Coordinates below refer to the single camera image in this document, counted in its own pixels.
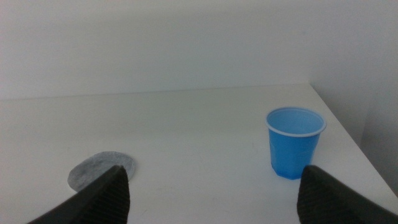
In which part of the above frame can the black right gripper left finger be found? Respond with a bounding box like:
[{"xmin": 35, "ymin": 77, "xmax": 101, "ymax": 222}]
[{"xmin": 27, "ymin": 164, "xmax": 131, "ymax": 224}]

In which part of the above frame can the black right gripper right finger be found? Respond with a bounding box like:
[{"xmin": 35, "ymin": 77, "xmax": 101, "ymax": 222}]
[{"xmin": 296, "ymin": 164, "xmax": 398, "ymax": 224}]

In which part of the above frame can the round grey cup mat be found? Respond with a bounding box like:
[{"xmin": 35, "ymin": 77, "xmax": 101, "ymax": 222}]
[{"xmin": 67, "ymin": 151, "xmax": 136, "ymax": 192}]

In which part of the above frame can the blue plastic cup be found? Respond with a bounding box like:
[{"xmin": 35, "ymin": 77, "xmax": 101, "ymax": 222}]
[{"xmin": 265, "ymin": 106, "xmax": 327, "ymax": 180}]

